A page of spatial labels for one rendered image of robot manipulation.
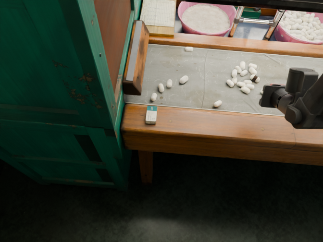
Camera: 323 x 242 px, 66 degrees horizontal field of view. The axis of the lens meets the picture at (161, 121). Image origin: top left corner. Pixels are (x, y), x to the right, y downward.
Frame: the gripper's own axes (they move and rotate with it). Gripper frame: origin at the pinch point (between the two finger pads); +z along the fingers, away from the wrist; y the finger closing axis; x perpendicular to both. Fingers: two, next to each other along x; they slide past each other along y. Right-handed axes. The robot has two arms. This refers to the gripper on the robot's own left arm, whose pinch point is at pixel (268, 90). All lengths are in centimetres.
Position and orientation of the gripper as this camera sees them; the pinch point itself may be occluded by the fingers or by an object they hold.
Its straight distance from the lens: 88.8
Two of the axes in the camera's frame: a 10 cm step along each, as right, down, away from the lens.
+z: 0.2, -3.7, 9.3
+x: -0.8, 9.2, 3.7
